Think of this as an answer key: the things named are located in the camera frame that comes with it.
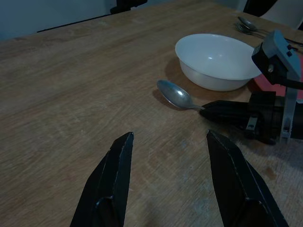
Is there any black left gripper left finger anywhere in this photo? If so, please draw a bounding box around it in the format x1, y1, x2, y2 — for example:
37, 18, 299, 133
70, 131, 135, 227

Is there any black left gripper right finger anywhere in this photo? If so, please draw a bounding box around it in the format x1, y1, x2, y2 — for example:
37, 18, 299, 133
206, 129, 288, 227

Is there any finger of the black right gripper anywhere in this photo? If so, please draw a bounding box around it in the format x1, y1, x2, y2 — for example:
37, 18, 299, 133
204, 100, 252, 112
199, 109, 251, 130

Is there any silver metal spoon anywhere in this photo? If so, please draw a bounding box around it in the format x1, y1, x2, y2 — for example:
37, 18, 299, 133
157, 79, 205, 112

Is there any red placemat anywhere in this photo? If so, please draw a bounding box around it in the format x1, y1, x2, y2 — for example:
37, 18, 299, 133
252, 73, 303, 105

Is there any white ceramic bowl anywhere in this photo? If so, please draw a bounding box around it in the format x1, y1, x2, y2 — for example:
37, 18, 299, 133
175, 33, 263, 92

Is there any small silver spoon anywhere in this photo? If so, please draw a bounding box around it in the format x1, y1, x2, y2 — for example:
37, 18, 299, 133
238, 16, 259, 31

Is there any black chair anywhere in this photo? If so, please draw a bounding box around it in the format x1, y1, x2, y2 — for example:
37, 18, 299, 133
243, 0, 273, 17

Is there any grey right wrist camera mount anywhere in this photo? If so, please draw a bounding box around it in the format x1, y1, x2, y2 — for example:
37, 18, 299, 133
251, 30, 303, 143

